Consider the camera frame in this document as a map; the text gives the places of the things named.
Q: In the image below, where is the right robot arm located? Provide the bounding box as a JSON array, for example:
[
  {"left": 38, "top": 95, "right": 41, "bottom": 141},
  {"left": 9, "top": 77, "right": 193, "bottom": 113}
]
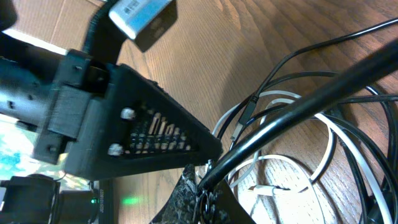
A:
[{"left": 1, "top": 165, "right": 253, "bottom": 223}]

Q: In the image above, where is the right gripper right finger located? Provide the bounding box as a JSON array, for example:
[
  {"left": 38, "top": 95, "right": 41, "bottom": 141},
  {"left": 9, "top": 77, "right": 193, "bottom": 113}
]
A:
[{"left": 208, "top": 180, "right": 255, "bottom": 224}]

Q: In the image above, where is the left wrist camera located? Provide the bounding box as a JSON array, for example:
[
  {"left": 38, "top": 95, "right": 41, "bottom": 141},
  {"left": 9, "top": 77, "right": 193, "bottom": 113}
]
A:
[{"left": 108, "top": 0, "right": 178, "bottom": 52}]

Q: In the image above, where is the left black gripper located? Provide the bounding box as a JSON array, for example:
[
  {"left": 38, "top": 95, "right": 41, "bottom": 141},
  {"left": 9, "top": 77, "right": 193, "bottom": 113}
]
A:
[{"left": 32, "top": 50, "right": 223, "bottom": 180}]

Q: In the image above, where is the cardboard sheet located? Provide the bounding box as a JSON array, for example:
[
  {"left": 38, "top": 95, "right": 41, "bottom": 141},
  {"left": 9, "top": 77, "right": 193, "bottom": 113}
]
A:
[{"left": 12, "top": 0, "right": 104, "bottom": 50}]

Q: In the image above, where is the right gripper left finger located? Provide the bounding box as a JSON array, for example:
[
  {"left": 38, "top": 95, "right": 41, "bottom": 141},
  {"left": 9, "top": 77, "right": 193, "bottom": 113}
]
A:
[{"left": 150, "top": 164, "right": 200, "bottom": 224}]

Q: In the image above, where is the white usb cable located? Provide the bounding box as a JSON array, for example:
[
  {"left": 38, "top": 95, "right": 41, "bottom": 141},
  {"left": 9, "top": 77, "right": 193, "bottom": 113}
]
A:
[{"left": 211, "top": 89, "right": 394, "bottom": 224}]

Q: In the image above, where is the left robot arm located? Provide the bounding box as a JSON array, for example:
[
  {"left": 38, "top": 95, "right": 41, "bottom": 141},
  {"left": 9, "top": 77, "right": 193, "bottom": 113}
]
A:
[{"left": 1, "top": 1, "right": 222, "bottom": 180}]

